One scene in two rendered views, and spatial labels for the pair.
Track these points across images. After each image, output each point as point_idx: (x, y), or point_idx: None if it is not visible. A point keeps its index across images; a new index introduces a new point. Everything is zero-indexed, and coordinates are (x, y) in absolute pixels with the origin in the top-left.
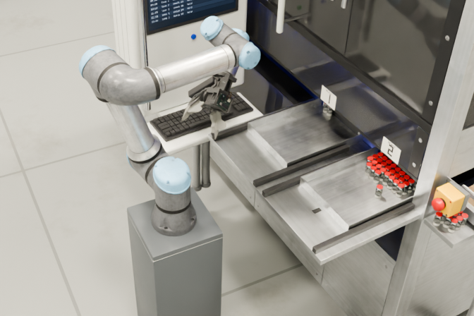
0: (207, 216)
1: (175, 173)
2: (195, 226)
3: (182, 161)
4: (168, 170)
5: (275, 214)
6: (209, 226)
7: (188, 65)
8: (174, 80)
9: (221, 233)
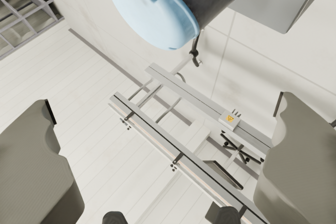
0: None
1: (146, 31)
2: None
3: (165, 24)
4: (133, 15)
5: (334, 127)
6: (279, 9)
7: None
8: None
9: (281, 33)
